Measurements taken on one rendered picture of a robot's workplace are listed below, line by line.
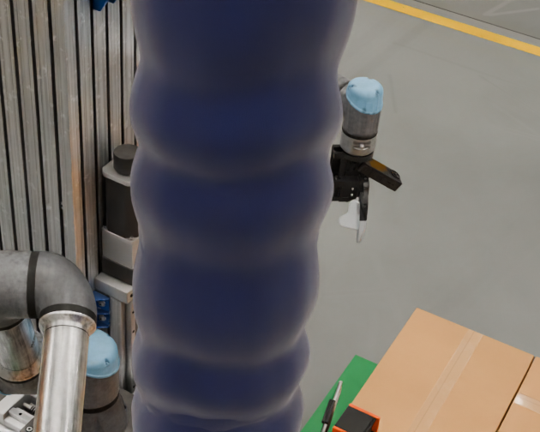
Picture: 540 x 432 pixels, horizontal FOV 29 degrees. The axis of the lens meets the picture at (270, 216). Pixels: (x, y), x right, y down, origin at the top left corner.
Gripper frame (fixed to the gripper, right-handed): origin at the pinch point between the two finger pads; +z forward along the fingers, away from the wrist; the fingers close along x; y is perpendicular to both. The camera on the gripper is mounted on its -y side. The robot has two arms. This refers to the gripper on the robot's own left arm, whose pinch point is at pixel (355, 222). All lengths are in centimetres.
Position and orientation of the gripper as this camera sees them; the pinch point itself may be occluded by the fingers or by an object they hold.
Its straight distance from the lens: 237.6
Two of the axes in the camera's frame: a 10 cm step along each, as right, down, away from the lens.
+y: -9.9, 0.1, -1.3
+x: 1.1, 6.1, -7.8
